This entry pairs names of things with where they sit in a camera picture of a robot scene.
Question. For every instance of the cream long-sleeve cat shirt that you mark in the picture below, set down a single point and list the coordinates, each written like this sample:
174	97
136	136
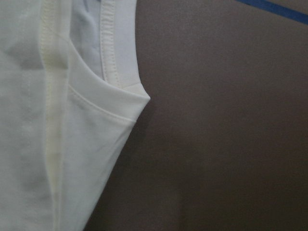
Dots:
70	94

